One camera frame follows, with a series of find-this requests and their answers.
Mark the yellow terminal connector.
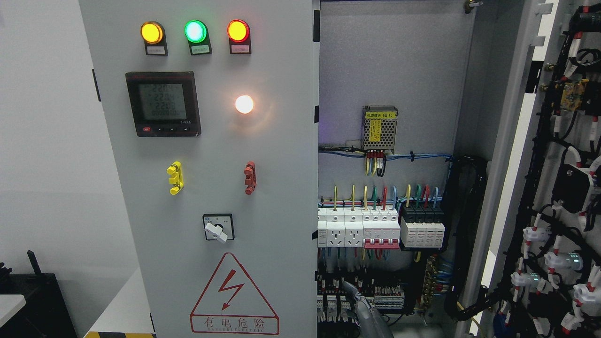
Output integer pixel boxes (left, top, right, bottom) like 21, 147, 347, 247
167, 161, 184, 195

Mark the white rotary selector switch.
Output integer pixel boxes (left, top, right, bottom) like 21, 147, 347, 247
202, 213, 235, 244

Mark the white glowing lamp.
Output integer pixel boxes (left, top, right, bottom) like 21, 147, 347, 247
235, 95, 254, 114

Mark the black white surge protector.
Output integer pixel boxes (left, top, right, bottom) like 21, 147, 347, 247
400, 205, 446, 249

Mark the green indicator lamp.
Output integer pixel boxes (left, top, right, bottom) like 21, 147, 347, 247
184, 20, 212, 55

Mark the red terminal connector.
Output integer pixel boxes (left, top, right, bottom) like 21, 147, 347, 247
243, 161, 257, 195

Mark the black corrugated cable conduit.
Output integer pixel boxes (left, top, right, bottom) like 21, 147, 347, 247
443, 156, 499, 322

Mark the red indicator lamp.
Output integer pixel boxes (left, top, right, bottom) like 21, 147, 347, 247
227, 19, 252, 55

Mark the black relay terminal row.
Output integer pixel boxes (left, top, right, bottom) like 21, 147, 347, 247
314, 268, 406, 323

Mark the grey cabinet door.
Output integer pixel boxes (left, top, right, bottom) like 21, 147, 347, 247
80, 0, 318, 338
445, 0, 600, 338

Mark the black box at left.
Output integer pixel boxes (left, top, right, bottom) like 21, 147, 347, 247
0, 250, 77, 338

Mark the metal mesh power supply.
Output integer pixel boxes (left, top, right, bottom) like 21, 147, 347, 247
362, 105, 399, 153

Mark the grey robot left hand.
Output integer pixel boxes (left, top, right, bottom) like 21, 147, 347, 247
342, 281, 393, 338

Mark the yellow indicator lamp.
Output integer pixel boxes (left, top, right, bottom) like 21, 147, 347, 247
140, 21, 168, 56

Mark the black digital power meter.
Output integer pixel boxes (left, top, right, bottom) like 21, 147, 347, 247
126, 71, 201, 137

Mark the white socket breaker row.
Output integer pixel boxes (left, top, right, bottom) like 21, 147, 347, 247
317, 206, 400, 250

